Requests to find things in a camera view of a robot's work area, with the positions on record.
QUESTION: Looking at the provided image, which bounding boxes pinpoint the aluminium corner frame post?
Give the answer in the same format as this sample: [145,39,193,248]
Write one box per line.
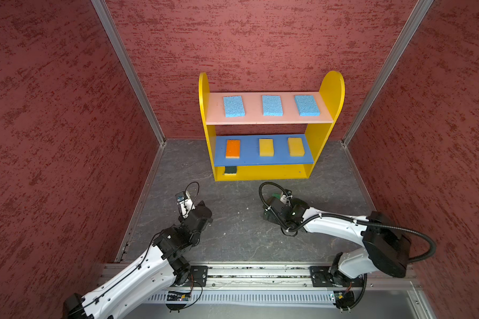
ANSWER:
[91,0,166,148]
[342,0,434,148]

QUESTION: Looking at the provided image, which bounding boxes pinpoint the yellow wooden shelf unit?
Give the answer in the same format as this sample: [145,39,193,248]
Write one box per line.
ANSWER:
[198,70,345,182]

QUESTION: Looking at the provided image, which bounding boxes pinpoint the blue sponge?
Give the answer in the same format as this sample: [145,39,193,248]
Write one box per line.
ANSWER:
[294,95,321,116]
[223,96,246,118]
[262,95,283,116]

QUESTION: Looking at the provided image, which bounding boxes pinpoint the orange sponge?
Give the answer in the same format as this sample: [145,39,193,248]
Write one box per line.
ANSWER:
[225,140,241,159]

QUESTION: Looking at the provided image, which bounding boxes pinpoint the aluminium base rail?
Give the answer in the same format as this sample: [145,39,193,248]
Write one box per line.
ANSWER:
[83,261,424,319]

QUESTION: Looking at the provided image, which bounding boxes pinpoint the aluminium corner frame post right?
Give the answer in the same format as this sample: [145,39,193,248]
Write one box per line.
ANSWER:
[342,0,434,148]

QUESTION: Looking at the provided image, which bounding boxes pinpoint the dark green curved sponge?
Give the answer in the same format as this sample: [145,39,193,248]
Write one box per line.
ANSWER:
[224,166,238,175]

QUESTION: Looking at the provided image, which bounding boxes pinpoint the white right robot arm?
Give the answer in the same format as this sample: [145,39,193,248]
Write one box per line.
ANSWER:
[263,197,436,287]

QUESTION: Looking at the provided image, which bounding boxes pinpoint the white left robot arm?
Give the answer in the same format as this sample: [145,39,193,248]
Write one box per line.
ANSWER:
[62,225,200,318]

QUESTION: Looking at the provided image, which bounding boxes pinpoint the aluminium corner frame post left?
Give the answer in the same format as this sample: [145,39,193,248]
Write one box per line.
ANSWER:
[91,0,166,148]

